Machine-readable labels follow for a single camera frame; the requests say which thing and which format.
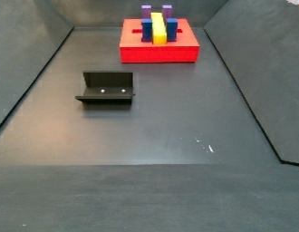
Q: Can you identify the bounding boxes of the red base board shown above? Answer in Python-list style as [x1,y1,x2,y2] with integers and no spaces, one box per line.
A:
[120,19,201,63]

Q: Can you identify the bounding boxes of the yellow long bar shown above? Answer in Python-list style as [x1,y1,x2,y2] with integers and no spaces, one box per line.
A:
[150,13,166,45]

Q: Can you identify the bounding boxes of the black angled bracket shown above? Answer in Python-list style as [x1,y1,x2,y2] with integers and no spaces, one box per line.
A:
[74,71,134,103]

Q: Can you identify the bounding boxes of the blue right rear post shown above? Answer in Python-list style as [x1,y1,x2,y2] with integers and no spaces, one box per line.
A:
[141,19,152,42]

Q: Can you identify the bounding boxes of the blue post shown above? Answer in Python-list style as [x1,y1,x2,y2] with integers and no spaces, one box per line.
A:
[165,18,177,42]
[141,19,152,42]

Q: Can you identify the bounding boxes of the blue left rear post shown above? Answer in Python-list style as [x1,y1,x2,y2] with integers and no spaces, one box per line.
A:
[165,18,177,42]

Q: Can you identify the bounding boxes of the purple right front post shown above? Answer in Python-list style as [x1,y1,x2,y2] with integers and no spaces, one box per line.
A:
[141,5,150,19]

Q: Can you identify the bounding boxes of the purple post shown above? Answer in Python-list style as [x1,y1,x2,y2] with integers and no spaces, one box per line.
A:
[162,5,173,19]
[141,5,150,19]

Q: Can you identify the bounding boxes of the purple left front post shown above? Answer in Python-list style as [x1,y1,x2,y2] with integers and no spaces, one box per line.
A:
[162,5,173,19]

